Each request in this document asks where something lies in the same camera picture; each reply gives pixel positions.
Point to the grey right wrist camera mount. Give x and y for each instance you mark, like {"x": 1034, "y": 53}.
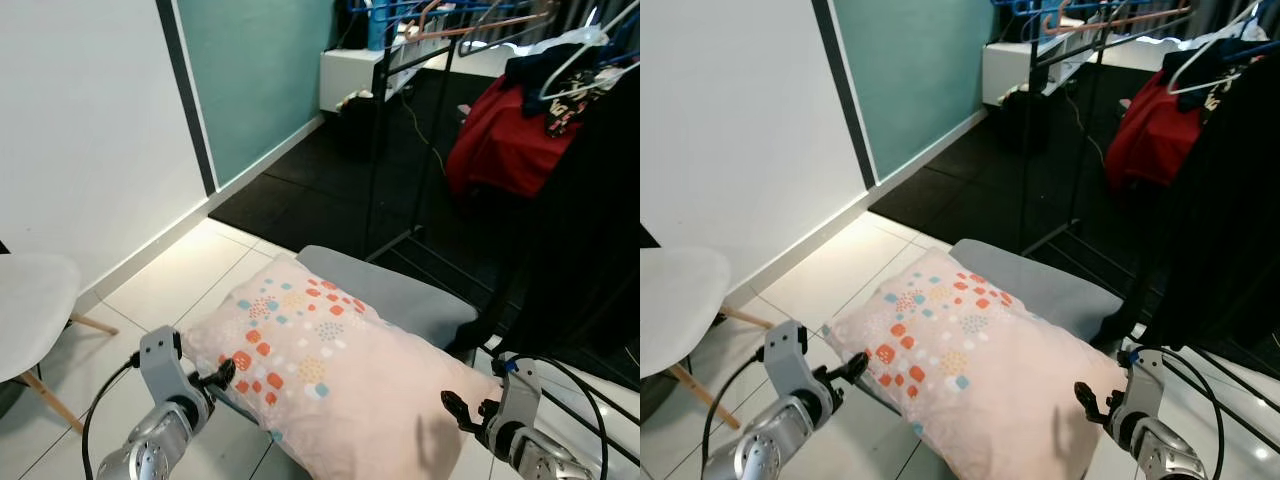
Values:
{"x": 1143, "y": 384}
{"x": 520, "y": 392}

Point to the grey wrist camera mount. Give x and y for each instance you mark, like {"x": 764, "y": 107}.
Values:
{"x": 160, "y": 362}
{"x": 520, "y": 392}
{"x": 1143, "y": 384}
{"x": 792, "y": 355}

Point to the red garment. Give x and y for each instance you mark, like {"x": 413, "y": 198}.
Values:
{"x": 505, "y": 145}
{"x": 1150, "y": 135}

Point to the orange clothes hanger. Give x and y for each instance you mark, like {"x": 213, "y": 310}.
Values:
{"x": 1100, "y": 24}
{"x": 470, "y": 27}

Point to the white low cabinet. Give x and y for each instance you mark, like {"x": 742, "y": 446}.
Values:
{"x": 1005, "y": 70}
{"x": 350, "y": 78}

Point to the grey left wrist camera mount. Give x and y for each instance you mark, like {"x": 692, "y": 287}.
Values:
{"x": 792, "y": 355}
{"x": 160, "y": 362}

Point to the white clothes hanger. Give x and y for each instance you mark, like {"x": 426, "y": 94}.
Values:
{"x": 1195, "y": 62}
{"x": 572, "y": 60}

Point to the white chair with wooden legs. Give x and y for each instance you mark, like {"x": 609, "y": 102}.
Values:
{"x": 35, "y": 300}
{"x": 680, "y": 290}

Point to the blue clothes hanger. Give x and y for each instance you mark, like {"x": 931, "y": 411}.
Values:
{"x": 376, "y": 30}
{"x": 1020, "y": 6}

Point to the black hanging garment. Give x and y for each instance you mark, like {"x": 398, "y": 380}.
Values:
{"x": 590, "y": 220}
{"x": 1230, "y": 220}

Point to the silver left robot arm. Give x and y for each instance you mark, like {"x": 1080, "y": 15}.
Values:
{"x": 155, "y": 445}
{"x": 770, "y": 445}

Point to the black bag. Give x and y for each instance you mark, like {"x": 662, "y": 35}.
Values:
{"x": 1022, "y": 118}
{"x": 355, "y": 120}

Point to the black metal clothes rack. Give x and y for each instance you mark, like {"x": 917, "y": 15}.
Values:
{"x": 1030, "y": 150}
{"x": 378, "y": 150}

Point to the pink pillow with coloured squares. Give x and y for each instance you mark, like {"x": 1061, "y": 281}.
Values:
{"x": 985, "y": 370}
{"x": 350, "y": 380}

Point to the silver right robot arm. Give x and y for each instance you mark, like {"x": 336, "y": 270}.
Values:
{"x": 1160, "y": 450}
{"x": 535, "y": 455}

